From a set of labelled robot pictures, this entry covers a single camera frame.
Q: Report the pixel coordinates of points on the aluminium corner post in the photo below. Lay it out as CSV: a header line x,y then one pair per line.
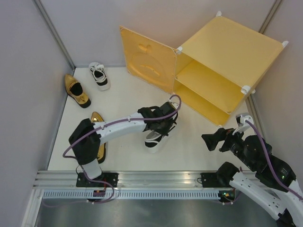
x,y
53,31
270,15

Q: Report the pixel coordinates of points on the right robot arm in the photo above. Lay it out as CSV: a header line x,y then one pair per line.
x,y
286,206

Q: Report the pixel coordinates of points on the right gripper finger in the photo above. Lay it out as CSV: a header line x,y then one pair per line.
x,y
211,140
224,132

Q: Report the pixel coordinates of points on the near gold loafer shoe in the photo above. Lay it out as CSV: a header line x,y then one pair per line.
x,y
102,151

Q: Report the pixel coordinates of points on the yellow plastic shoe cabinet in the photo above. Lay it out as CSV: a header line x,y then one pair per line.
x,y
220,66

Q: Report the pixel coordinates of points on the far gold loafer shoe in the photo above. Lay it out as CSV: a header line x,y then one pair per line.
x,y
75,90

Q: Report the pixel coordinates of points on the gold loafer shoe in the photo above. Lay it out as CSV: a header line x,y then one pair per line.
x,y
102,151
75,90

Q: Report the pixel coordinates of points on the yellow cabinet door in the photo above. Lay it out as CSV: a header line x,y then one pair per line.
x,y
149,60

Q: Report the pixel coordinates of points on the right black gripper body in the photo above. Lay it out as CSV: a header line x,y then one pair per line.
x,y
236,144

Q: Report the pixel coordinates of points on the white black sneaker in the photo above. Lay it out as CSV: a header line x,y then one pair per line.
x,y
97,70
155,141

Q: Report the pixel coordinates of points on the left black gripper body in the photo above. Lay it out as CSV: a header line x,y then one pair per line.
x,y
165,126

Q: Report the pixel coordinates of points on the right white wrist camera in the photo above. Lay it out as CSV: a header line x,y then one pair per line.
x,y
242,120

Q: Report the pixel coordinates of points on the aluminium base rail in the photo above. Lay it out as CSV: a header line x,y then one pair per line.
x,y
126,180

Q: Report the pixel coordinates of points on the right aluminium corner post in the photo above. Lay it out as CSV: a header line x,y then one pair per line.
x,y
270,15

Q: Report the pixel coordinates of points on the left aluminium corner post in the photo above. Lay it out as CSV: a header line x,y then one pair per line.
x,y
53,31

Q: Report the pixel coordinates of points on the white slotted cable duct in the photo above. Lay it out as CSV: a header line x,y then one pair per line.
x,y
133,194

